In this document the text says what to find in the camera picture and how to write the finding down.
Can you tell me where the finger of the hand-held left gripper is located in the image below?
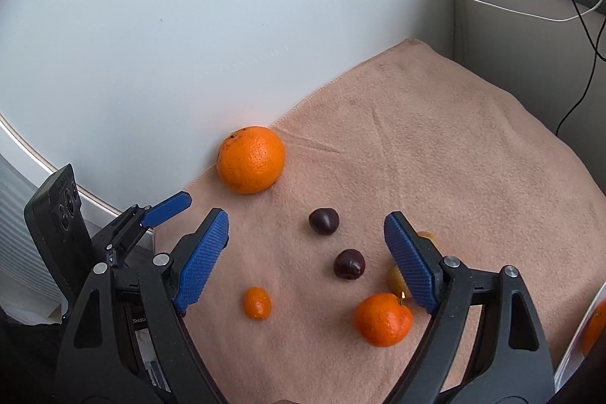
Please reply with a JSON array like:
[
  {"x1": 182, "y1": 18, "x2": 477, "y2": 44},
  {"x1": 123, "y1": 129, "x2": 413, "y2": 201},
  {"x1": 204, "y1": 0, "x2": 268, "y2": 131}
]
[{"x1": 106, "y1": 191, "x2": 193, "y2": 267}]

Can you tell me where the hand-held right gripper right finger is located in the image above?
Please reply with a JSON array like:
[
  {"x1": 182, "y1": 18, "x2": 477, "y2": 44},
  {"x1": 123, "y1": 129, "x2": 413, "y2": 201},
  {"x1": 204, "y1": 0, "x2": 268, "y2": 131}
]
[{"x1": 383, "y1": 211, "x2": 554, "y2": 404}]

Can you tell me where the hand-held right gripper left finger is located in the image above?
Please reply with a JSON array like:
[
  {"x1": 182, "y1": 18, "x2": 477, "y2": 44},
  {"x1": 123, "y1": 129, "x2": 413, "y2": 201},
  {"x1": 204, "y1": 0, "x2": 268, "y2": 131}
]
[{"x1": 54, "y1": 209, "x2": 229, "y2": 404}]

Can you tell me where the brown kiwi fruit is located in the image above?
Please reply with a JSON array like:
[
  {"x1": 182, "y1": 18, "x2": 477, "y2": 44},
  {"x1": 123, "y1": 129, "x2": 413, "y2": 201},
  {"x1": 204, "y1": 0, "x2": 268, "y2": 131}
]
[{"x1": 387, "y1": 264, "x2": 412, "y2": 298}]

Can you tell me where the small mandarin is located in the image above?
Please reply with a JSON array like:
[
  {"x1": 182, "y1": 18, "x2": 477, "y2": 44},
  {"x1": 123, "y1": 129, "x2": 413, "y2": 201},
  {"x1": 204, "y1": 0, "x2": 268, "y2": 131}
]
[{"x1": 354, "y1": 293, "x2": 414, "y2": 348}]

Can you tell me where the large orange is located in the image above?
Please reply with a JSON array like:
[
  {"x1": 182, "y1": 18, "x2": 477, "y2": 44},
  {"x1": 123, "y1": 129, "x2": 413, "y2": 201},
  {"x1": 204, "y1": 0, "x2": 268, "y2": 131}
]
[{"x1": 217, "y1": 126, "x2": 286, "y2": 195}]

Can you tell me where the dark purple plum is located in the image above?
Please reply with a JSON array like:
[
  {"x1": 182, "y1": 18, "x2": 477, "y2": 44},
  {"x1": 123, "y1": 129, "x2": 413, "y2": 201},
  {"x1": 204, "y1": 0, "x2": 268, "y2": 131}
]
[
  {"x1": 333, "y1": 249, "x2": 366, "y2": 278},
  {"x1": 309, "y1": 207, "x2": 338, "y2": 236}
]

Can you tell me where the white oval plate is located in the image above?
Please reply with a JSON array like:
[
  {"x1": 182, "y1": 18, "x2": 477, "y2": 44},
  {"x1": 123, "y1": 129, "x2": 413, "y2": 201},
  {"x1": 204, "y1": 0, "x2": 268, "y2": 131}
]
[{"x1": 554, "y1": 278, "x2": 606, "y2": 390}]

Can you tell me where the white ribbed panel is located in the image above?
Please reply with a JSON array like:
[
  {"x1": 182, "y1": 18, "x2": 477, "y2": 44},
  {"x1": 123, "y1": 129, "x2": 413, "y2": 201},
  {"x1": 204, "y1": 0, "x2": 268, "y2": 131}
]
[{"x1": 0, "y1": 155, "x2": 64, "y2": 320}]

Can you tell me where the small orange kumquat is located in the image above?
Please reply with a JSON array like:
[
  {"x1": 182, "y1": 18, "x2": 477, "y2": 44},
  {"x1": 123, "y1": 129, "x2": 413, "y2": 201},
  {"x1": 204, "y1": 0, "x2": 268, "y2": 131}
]
[{"x1": 243, "y1": 287, "x2": 272, "y2": 320}]

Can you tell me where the pink towel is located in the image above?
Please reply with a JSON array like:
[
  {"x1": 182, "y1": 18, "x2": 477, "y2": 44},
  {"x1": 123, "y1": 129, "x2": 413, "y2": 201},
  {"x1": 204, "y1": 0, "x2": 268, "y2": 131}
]
[{"x1": 151, "y1": 37, "x2": 606, "y2": 390}]

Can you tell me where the medium orange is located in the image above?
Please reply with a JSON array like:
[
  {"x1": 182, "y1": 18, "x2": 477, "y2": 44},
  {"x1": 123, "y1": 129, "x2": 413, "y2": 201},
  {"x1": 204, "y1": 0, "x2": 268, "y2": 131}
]
[{"x1": 581, "y1": 297, "x2": 606, "y2": 357}]

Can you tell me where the black cable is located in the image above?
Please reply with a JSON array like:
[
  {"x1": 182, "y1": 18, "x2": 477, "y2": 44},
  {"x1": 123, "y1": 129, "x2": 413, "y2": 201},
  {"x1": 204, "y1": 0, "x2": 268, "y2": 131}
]
[{"x1": 485, "y1": 0, "x2": 606, "y2": 137}]

